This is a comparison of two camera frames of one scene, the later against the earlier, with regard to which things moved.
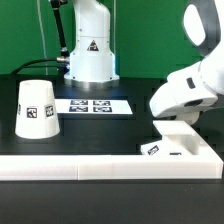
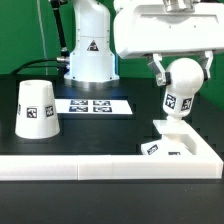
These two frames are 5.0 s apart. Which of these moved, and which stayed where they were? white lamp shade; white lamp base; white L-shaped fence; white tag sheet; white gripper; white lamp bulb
Moved: white gripper; white lamp bulb
Stayed: white lamp shade; white tag sheet; white L-shaped fence; white lamp base
